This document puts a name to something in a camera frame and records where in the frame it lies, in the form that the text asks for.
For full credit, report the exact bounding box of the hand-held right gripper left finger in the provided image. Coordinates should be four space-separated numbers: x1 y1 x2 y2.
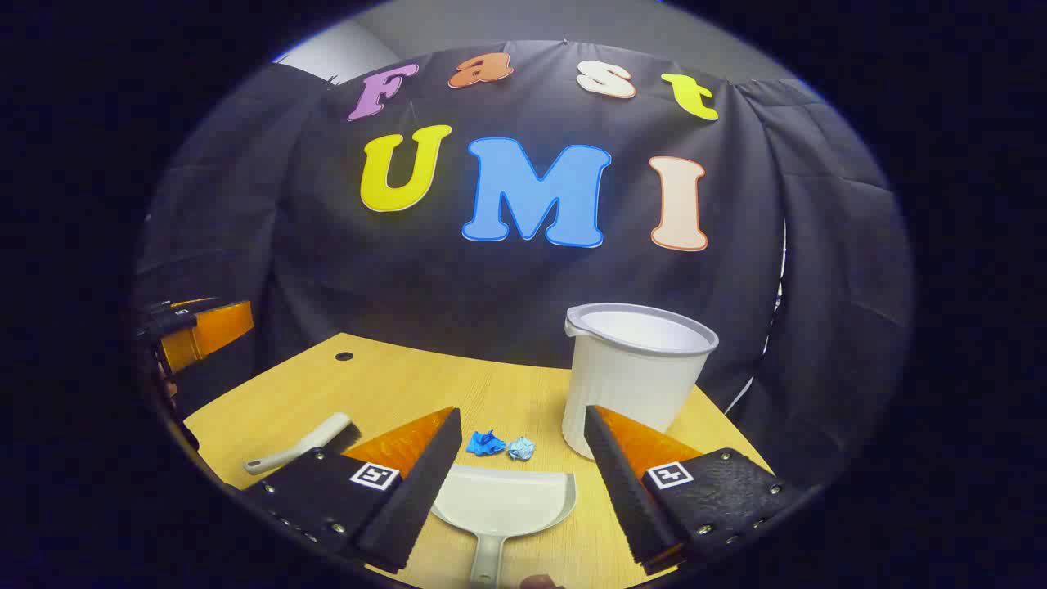
237 407 463 575

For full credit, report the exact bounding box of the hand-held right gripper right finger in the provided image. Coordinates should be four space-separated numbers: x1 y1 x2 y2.
583 405 807 576

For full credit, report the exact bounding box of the grey plastic dustpan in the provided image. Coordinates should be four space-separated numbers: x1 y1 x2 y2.
429 465 577 588

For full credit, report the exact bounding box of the white ribbed garbage bin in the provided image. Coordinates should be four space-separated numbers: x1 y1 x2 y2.
562 303 720 461

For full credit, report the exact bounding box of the small white broom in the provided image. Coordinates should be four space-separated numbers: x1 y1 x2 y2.
243 412 361 476

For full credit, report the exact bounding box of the wooden desktop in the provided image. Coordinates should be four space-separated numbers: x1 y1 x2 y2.
184 331 774 589

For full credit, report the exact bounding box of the black backdrop cloth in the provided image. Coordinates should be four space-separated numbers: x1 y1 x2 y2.
135 41 913 483

